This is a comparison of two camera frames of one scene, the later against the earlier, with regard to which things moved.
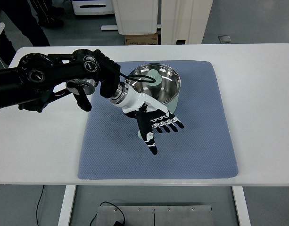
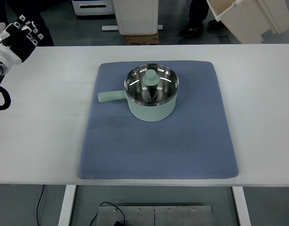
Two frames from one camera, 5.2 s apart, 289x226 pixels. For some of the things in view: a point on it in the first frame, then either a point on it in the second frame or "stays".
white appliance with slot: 93,7 stays
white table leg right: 241,205 stays
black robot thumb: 145,125 to 9,39
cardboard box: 149,39 stays
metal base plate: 157,215 stays
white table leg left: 67,205 stays
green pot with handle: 172,107 to 150,91
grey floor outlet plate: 224,39 stays
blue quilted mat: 202,148 stays
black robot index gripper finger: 157,127 to 38,38
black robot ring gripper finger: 170,123 to 22,18
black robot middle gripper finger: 163,125 to 33,29
